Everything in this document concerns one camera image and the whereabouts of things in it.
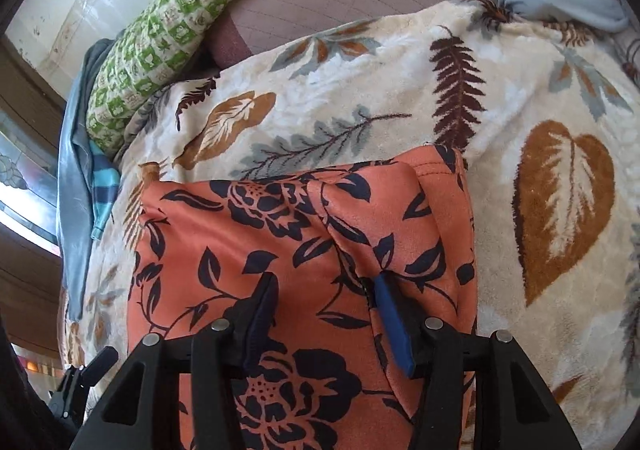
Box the cream leaf print blanket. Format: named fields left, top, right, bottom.
left=60, top=0, right=640, bottom=450

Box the orange floral garment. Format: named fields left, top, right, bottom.
left=126, top=145, right=478, bottom=450

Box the green checked pillow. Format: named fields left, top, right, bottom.
left=85, top=0, right=292, bottom=155

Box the blue-grey knit sweater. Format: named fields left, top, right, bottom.
left=56, top=37, right=126, bottom=321

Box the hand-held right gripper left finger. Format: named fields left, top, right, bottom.
left=70, top=271, right=280, bottom=450

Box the brown wooden window frame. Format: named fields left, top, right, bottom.
left=0, top=37, right=68, bottom=346

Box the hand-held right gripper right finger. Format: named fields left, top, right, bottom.
left=372, top=272, right=583, bottom=450

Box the stained glass window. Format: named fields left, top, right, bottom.
left=0, top=110, right=66, bottom=251

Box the teal navy striped sweater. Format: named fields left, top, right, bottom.
left=89, top=140, right=121, bottom=243

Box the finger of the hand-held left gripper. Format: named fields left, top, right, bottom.
left=82, top=346, right=120, bottom=381

